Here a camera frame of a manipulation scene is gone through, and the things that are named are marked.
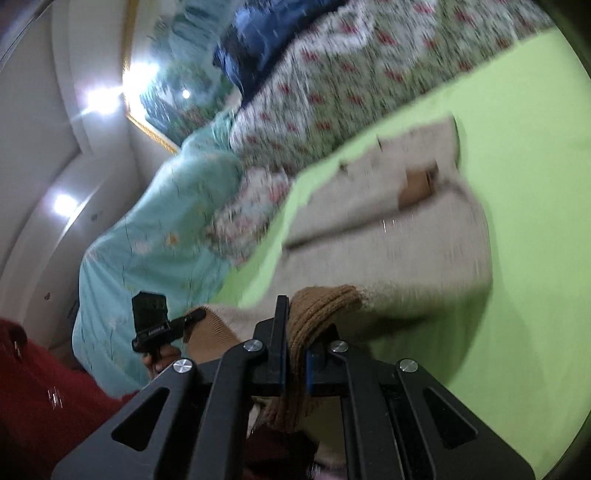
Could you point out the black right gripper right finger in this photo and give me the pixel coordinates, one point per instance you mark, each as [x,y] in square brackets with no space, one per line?
[337,369]

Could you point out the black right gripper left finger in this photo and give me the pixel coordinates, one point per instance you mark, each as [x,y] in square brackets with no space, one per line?
[257,367]

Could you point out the beige knit sweater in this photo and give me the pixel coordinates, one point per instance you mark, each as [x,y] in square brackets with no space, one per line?
[395,235]

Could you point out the left hand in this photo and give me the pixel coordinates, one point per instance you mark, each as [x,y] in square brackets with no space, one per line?
[167,355]

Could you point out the teal floral blanket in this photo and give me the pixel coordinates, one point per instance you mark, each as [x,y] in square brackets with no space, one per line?
[158,246]

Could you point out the pastel floral ruffled pillow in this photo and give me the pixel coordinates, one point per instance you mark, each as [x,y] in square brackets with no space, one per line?
[237,228]

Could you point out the red sleeve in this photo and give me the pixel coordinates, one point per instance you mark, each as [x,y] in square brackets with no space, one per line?
[47,409]

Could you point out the green bed sheet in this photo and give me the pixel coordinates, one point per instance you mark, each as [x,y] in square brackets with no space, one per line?
[524,127]

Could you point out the gold framed landscape painting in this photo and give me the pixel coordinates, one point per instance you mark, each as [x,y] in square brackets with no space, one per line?
[170,85]

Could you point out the navy blue cloth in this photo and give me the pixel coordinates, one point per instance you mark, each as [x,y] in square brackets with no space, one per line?
[258,35]

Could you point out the white red floral quilt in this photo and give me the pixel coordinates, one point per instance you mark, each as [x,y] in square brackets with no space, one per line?
[362,63]

